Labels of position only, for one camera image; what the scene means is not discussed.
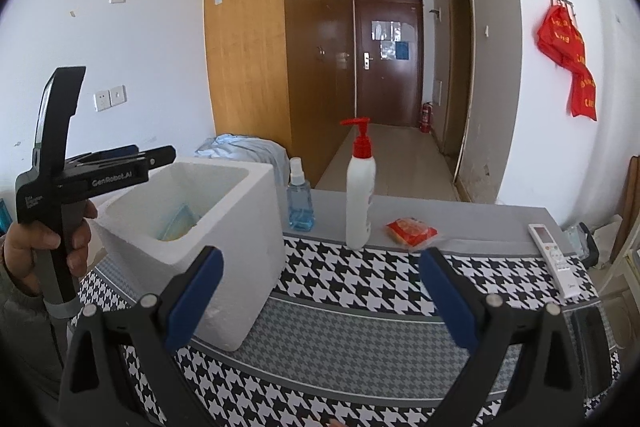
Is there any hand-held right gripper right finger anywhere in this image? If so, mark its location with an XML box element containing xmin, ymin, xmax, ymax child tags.
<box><xmin>419</xmin><ymin>247</ymin><xmax>586</xmax><ymax>427</ymax></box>

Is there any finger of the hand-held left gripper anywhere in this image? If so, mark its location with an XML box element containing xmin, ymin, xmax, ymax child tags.
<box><xmin>65</xmin><ymin>145</ymin><xmax>143</xmax><ymax>164</ymax></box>
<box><xmin>67</xmin><ymin>145</ymin><xmax>177</xmax><ymax>171</ymax></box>

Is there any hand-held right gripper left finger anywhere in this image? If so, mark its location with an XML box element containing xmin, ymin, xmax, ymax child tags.
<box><xmin>59</xmin><ymin>246</ymin><xmax>224</xmax><ymax>427</ymax></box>

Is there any white foam box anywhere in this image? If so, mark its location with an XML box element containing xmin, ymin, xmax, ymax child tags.
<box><xmin>95</xmin><ymin>157</ymin><xmax>287</xmax><ymax>353</ymax></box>

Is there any person's left forearm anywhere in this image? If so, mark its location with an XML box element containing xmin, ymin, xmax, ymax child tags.
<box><xmin>0</xmin><ymin>267</ymin><xmax>76</xmax><ymax>398</ymax></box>

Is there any person's left hand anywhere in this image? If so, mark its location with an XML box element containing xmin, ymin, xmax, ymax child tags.
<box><xmin>0</xmin><ymin>202</ymin><xmax>98</xmax><ymax>280</ymax></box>

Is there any light blue cloth pile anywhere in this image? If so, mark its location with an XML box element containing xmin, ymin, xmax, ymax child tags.
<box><xmin>195</xmin><ymin>133</ymin><xmax>287</xmax><ymax>188</ymax></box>

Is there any orange snack packet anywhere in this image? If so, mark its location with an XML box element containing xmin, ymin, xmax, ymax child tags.
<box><xmin>385</xmin><ymin>217</ymin><xmax>438</xmax><ymax>250</ymax></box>

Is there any houndstooth tablecloth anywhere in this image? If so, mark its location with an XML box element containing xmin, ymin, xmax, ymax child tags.
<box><xmin>70</xmin><ymin>232</ymin><xmax>621</xmax><ymax>427</ymax></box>

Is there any white remote control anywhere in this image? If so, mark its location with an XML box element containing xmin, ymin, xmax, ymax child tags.
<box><xmin>528</xmin><ymin>223</ymin><xmax>583</xmax><ymax>299</ymax></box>

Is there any white pump bottle red cap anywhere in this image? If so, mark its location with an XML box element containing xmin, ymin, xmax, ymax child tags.
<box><xmin>340</xmin><ymin>117</ymin><xmax>377</xmax><ymax>251</ymax></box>

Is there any blue spray bottle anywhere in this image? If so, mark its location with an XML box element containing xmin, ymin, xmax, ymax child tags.
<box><xmin>286</xmin><ymin>157</ymin><xmax>316</xmax><ymax>231</ymax></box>

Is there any wooden wardrobe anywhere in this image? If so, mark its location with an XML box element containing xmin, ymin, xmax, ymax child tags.
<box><xmin>204</xmin><ymin>0</ymin><xmax>355</xmax><ymax>192</ymax></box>

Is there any wooden board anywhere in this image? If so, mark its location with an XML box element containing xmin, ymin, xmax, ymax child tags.
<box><xmin>617</xmin><ymin>155</ymin><xmax>640</xmax><ymax>253</ymax></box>

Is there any dark brown entrance door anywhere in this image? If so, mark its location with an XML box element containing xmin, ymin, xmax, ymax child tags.
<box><xmin>354</xmin><ymin>0</ymin><xmax>425</xmax><ymax>128</ymax></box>

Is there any wooden side door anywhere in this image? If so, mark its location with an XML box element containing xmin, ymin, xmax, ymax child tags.
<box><xmin>440</xmin><ymin>0</ymin><xmax>475</xmax><ymax>202</ymax></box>

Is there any red hanging cloth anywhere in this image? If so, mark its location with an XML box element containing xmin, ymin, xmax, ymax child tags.
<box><xmin>536</xmin><ymin>4</ymin><xmax>598</xmax><ymax>122</ymax></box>

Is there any white double wall socket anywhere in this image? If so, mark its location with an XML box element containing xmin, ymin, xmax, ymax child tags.
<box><xmin>94</xmin><ymin>85</ymin><xmax>127</xmax><ymax>112</ymax></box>

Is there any black curved frame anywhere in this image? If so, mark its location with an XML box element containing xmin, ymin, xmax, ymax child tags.
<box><xmin>562</xmin><ymin>222</ymin><xmax>601</xmax><ymax>269</ymax></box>

